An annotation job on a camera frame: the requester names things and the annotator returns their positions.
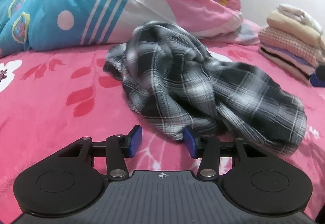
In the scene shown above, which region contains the black white plaid shirt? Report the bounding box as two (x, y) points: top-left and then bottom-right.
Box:
(104, 22), (307, 154)

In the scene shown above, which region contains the stack of folded clothes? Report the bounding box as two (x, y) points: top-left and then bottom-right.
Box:
(258, 3), (324, 88)

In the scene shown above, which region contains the blue and pink quilt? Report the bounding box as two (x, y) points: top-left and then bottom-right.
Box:
(1, 0), (259, 57)

